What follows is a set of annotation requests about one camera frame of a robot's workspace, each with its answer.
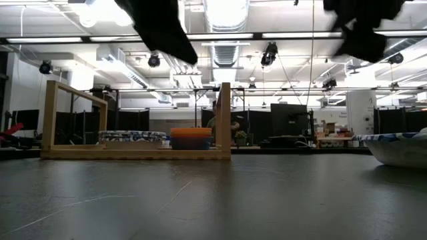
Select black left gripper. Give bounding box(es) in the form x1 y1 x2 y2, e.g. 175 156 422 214
115 0 199 65

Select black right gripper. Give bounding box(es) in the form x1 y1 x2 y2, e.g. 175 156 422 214
323 0 406 63

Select teal plastic bowl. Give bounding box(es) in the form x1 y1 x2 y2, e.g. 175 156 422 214
170 136 213 151

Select wooden slatted shelf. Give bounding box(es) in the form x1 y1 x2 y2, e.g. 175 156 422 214
40 79 232 160

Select white round pillar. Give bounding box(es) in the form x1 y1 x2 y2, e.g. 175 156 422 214
346 90 378 136

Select black partition panels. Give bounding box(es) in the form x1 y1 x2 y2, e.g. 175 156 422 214
373 109 427 134

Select cardboard box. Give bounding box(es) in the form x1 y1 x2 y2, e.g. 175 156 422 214
322 119 338 134

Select person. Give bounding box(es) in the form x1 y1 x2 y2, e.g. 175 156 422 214
206 99 240 146

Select wooden desk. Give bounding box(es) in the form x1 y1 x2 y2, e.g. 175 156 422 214
315 135 355 148

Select black computer monitor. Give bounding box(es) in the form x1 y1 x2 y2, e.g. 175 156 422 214
270 103 310 137
15 109 40 131

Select small potted plant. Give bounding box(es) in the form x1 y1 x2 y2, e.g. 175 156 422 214
234 129 248 147

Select black table mat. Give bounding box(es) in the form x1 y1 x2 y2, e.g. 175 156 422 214
0 153 427 240

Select red plastic object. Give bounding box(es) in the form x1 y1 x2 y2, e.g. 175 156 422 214
0 122 25 143

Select silver ventilation duct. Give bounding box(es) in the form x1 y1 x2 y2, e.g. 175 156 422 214
203 0 250 84

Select black frame beam with lights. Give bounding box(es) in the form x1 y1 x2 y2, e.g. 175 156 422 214
0 31 427 45

